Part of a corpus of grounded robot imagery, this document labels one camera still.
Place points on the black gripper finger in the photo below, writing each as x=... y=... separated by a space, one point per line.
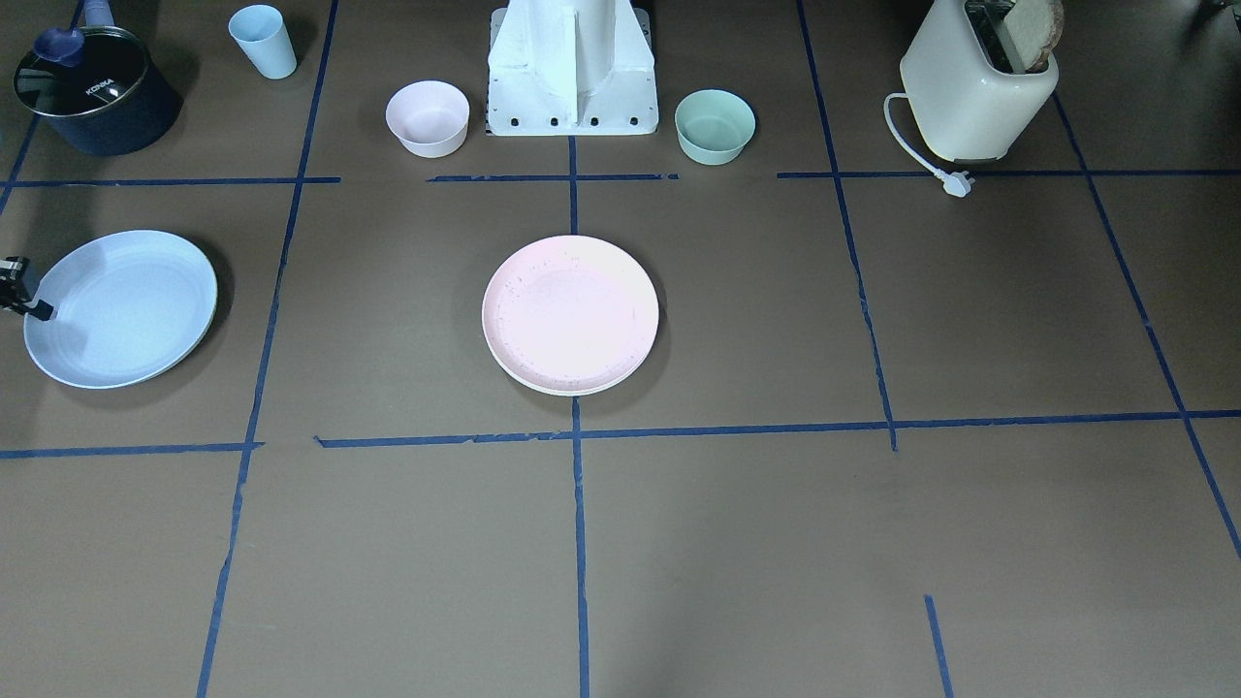
x=39 y=310

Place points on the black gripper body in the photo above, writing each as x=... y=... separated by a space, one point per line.
x=14 y=274

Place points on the blue plate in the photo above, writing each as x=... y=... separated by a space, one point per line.
x=123 y=308

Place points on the pink plate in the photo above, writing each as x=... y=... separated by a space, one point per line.
x=570 y=284

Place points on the dark blue pot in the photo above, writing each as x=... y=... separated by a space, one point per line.
x=97 y=85

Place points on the light blue cup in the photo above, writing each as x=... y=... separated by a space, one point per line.
x=260 y=32

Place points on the pink bowl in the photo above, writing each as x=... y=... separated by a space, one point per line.
x=430 y=118

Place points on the cream plate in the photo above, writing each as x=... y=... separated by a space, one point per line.
x=570 y=365

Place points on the green bowl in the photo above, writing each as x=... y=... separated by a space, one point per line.
x=713 y=127

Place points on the cream toaster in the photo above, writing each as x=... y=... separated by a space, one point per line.
x=967 y=102

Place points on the bread slice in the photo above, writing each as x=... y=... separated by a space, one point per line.
x=1032 y=29

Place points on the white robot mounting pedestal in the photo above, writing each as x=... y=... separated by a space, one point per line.
x=571 y=68

